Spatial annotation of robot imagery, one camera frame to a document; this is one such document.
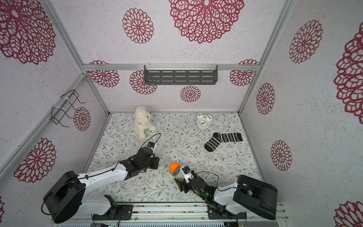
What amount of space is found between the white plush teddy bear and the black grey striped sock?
431 mm

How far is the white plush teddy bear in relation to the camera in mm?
945

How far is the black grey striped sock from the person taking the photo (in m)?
1.02
